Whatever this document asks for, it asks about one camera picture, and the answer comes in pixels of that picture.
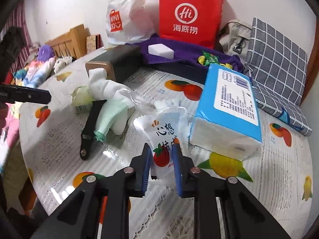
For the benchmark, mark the wooden bed headboard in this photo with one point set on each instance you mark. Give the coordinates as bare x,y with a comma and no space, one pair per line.
67,42

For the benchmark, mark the light green wipes pack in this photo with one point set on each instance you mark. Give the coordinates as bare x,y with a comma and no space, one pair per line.
81,99

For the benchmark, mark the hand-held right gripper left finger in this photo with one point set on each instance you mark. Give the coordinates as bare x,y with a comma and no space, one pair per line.
145,171

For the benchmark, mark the grey backpack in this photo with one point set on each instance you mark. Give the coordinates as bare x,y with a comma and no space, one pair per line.
234,37

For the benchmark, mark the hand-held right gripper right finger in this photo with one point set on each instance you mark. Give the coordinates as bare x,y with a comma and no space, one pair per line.
178,171

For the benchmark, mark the blue tissue pack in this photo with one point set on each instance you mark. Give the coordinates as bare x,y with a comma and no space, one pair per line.
229,109

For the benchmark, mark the white and green sock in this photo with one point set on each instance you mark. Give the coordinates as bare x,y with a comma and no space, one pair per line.
109,109

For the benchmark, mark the red striped curtain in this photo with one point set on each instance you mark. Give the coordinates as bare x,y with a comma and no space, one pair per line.
21,27

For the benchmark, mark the red paper carrier bag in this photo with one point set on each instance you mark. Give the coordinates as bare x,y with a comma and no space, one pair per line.
189,10

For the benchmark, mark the clear plastic wrapper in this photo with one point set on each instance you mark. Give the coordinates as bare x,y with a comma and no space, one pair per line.
140,98

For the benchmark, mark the patterned brown book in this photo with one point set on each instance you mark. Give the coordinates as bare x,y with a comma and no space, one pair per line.
92,42

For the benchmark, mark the white sponge block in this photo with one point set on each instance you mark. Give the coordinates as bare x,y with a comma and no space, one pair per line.
160,51

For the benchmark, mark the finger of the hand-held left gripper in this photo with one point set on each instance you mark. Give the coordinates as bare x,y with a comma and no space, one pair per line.
27,94
12,43

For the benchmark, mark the colourful printed blanket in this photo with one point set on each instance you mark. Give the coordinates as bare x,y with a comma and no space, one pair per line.
32,72

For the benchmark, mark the green snack packet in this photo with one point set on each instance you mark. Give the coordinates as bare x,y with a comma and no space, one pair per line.
210,58

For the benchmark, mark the white spotted plush toy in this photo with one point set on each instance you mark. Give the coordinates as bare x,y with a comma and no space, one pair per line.
62,63

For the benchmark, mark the purple towel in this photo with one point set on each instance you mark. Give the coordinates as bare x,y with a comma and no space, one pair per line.
184,54

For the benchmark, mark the brown gold box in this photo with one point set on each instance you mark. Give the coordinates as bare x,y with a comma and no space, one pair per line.
117,59

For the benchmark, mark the fruit print tablecloth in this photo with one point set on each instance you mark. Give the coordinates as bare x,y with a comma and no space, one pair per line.
279,184

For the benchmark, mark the white strawberry snack packet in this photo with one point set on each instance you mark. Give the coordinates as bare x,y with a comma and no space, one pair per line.
162,134

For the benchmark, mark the grey checkered fabric bag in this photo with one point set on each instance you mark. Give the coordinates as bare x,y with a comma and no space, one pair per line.
276,62

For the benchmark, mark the purple plush toy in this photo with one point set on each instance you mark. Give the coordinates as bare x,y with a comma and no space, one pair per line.
45,52

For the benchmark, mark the white plastic shopping bag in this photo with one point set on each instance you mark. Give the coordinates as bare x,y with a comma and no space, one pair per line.
132,20

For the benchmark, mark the brown wooden door frame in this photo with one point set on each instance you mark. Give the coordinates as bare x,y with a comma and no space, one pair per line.
311,79

